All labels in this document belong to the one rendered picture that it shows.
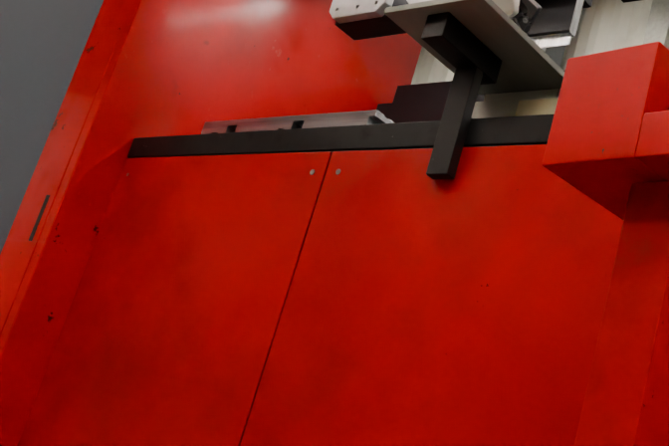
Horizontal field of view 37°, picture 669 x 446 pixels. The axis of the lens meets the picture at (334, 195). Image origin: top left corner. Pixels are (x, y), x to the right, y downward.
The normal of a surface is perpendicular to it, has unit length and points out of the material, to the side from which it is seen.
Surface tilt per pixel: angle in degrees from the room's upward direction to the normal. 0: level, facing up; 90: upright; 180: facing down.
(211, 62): 90
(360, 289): 90
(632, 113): 90
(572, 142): 90
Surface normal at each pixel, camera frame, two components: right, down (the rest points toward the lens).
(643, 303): -0.73, -0.40
